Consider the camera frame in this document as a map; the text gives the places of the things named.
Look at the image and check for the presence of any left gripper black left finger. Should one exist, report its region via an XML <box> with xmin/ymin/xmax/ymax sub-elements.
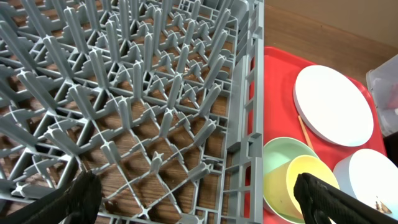
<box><xmin>1</xmin><ymin>170</ymin><xmax>102</xmax><ymax>224</ymax></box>

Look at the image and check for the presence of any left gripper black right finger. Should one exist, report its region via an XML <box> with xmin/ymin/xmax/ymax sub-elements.
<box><xmin>294</xmin><ymin>173</ymin><xmax>397</xmax><ymax>224</ymax></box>

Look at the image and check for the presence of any yellow plastic cup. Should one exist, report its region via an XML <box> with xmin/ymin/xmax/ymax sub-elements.
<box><xmin>263</xmin><ymin>155</ymin><xmax>340</xmax><ymax>223</ymax></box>

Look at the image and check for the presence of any light blue bowl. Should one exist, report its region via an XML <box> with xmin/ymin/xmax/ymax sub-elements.
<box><xmin>333</xmin><ymin>149</ymin><xmax>397</xmax><ymax>220</ymax></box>

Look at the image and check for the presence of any mint green bowl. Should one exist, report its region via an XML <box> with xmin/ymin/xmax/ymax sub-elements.
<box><xmin>262</xmin><ymin>137</ymin><xmax>318</xmax><ymax>223</ymax></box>

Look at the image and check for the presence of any grey plastic dishwasher rack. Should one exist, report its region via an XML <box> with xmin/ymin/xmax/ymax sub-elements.
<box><xmin>1</xmin><ymin>1</ymin><xmax>264</xmax><ymax>223</ymax></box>

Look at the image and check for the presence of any clear plastic waste bin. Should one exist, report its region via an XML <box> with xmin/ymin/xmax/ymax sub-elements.
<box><xmin>366</xmin><ymin>55</ymin><xmax>397</xmax><ymax>136</ymax></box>

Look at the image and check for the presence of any wooden chopstick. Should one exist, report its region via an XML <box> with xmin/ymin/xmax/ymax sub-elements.
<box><xmin>298</xmin><ymin>115</ymin><xmax>314</xmax><ymax>150</ymax></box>

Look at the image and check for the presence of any red plastic tray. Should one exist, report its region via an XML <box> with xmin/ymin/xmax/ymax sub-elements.
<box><xmin>243</xmin><ymin>46</ymin><xmax>387</xmax><ymax>224</ymax></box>

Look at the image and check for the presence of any light blue plate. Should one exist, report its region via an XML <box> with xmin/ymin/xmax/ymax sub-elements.
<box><xmin>293</xmin><ymin>65</ymin><xmax>374</xmax><ymax>147</ymax></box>

